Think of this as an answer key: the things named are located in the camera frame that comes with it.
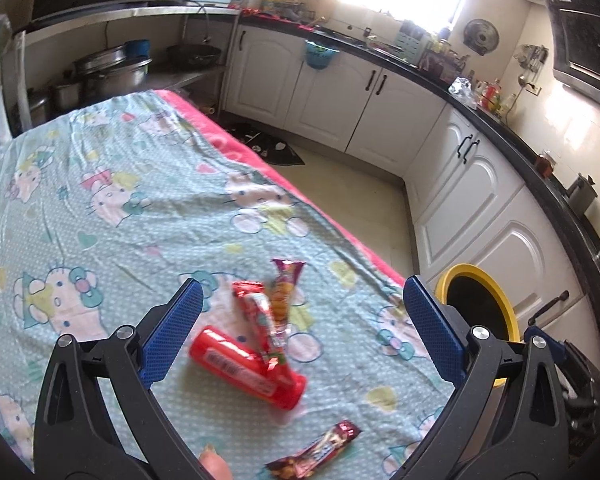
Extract wall-mounted fan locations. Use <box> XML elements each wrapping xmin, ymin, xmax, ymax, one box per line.
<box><xmin>464</xmin><ymin>18</ymin><xmax>501</xmax><ymax>56</ymax></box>

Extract large metal pot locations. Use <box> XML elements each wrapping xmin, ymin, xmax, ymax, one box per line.
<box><xmin>72</xmin><ymin>45</ymin><xmax>153</xmax><ymax>96</ymax></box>

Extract dark red bar wrapper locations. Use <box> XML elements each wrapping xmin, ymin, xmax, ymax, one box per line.
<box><xmin>264</xmin><ymin>420</ymin><xmax>362</xmax><ymax>480</ymax></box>

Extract printed cartoon blanket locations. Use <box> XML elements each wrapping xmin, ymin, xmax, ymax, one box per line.
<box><xmin>0</xmin><ymin>89</ymin><xmax>456</xmax><ymax>480</ymax></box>

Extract dark floor mat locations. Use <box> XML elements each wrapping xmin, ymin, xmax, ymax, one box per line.
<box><xmin>225</xmin><ymin>122</ymin><xmax>306</xmax><ymax>167</ymax></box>

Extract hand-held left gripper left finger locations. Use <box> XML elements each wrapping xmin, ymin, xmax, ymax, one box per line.
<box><xmin>32</xmin><ymin>277</ymin><xmax>206</xmax><ymax>480</ymax></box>

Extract white kitchen cabinets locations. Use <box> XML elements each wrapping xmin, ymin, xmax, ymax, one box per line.
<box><xmin>220</xmin><ymin>22</ymin><xmax>600</xmax><ymax>361</ymax></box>

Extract blue hanging bin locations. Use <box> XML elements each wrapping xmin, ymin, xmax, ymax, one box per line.
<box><xmin>304</xmin><ymin>40</ymin><xmax>340</xmax><ymax>70</ymax></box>

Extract hanging utensil rack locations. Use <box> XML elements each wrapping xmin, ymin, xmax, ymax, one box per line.
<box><xmin>515</xmin><ymin>42</ymin><xmax>551</xmax><ymax>73</ymax></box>

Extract black frying pan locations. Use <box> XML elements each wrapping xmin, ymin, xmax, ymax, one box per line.
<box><xmin>166</xmin><ymin>44</ymin><xmax>223</xmax><ymax>68</ymax></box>

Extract clear plastic bag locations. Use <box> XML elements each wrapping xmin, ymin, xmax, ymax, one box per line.
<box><xmin>448</xmin><ymin>77</ymin><xmax>478</xmax><ymax>103</ymax></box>

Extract red cylindrical can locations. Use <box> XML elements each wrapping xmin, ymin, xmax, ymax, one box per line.
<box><xmin>189</xmin><ymin>326</ymin><xmax>308</xmax><ymax>412</ymax></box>

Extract yellow-rimmed black trash bin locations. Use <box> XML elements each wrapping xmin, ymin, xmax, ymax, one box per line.
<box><xmin>435</xmin><ymin>263</ymin><xmax>522</xmax><ymax>388</ymax></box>

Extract black kitchen countertop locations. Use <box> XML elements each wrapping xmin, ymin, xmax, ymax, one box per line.
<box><xmin>237</xmin><ymin>12</ymin><xmax>600</xmax><ymax>341</ymax></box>

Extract metal shelf rack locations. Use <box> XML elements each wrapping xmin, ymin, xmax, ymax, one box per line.
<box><xmin>10</xmin><ymin>2</ymin><xmax>243</xmax><ymax>126</ymax></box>

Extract red snack wrapper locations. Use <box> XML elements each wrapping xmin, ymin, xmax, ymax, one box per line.
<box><xmin>231</xmin><ymin>281</ymin><xmax>287</xmax><ymax>368</ymax></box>

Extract person's left hand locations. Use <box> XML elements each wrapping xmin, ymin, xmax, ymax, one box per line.
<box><xmin>199</xmin><ymin>449</ymin><xmax>233</xmax><ymax>480</ymax></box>

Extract cone-shaped snack wrapper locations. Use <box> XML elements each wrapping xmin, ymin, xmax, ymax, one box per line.
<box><xmin>271</xmin><ymin>258</ymin><xmax>307</xmax><ymax>351</ymax></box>

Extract range hood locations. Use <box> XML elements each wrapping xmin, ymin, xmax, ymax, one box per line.
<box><xmin>537</xmin><ymin>0</ymin><xmax>600</xmax><ymax>111</ymax></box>

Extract metal kettle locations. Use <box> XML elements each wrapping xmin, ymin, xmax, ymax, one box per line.
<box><xmin>565</xmin><ymin>174</ymin><xmax>598</xmax><ymax>216</ymax></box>

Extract small metal pot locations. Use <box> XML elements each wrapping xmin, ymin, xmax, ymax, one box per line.
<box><xmin>50</xmin><ymin>82</ymin><xmax>83</xmax><ymax>111</ymax></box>

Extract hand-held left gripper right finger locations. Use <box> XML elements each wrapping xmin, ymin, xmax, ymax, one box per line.
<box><xmin>392</xmin><ymin>274</ymin><xmax>573</xmax><ymax>480</ymax></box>

